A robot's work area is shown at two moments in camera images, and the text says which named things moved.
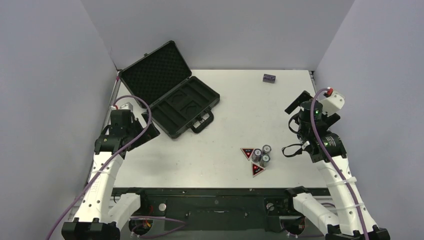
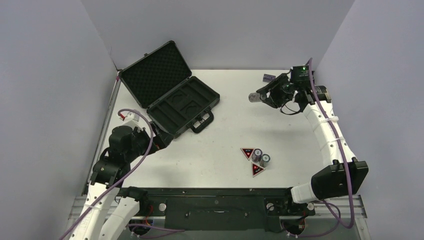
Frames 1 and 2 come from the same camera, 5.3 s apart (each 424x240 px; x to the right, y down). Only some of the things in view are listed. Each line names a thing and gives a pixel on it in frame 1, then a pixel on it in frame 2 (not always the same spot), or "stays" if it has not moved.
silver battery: (264, 160) stays
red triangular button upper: (247, 152) stays
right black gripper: (293, 103) → (271, 94)
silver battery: (266, 149) → (254, 97)
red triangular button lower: (256, 169) stays
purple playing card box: (269, 78) stays
